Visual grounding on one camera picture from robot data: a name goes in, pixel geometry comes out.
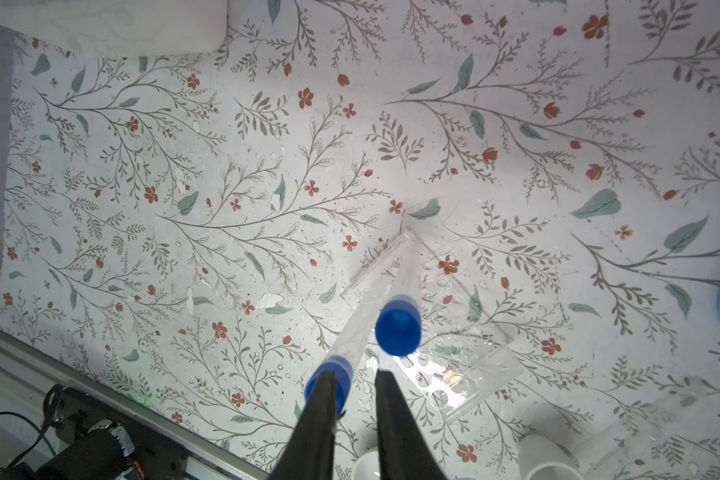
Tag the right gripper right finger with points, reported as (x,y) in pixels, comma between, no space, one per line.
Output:
(402,450)

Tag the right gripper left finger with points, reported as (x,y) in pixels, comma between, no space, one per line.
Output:
(309,453)

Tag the blue-capped test tube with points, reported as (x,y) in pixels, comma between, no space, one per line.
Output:
(398,328)
(364,295)

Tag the clear test tube rack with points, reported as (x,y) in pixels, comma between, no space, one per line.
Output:
(463,357)

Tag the white plastic bin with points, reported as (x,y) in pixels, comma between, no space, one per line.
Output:
(121,28)

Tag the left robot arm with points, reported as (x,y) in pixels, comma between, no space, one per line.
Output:
(78,444)

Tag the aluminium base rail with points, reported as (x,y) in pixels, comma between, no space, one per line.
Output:
(26,375)

